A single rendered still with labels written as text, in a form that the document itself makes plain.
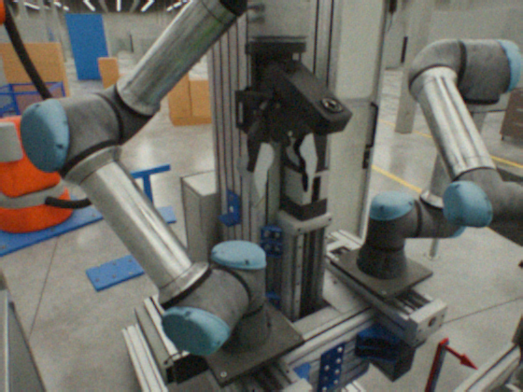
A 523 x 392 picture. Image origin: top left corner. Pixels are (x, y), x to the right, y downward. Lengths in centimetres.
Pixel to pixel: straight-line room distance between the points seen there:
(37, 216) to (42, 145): 316
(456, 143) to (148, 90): 57
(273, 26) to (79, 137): 39
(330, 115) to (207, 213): 82
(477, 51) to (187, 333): 83
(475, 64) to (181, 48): 62
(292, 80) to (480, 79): 60
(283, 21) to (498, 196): 43
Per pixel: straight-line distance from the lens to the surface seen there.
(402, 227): 106
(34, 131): 71
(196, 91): 764
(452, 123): 76
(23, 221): 388
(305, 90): 42
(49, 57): 784
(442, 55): 90
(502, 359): 130
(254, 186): 47
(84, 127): 69
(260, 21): 45
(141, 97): 74
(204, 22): 64
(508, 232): 265
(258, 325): 85
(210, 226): 119
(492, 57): 96
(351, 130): 253
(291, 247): 96
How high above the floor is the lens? 169
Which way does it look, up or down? 25 degrees down
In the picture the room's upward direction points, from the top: straight up
